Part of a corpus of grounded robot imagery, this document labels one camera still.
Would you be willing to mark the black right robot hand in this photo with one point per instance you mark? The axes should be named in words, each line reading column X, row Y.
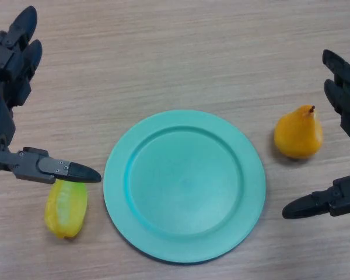
column 347, row 96

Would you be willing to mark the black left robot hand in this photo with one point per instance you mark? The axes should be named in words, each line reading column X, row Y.
column 3, row 87

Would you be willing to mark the yellow pear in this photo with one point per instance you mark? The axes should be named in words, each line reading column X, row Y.
column 297, row 134

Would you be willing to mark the green round plate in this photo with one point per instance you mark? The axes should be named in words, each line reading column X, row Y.
column 183, row 186

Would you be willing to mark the yellow green starfruit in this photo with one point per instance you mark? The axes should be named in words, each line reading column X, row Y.
column 65, row 210

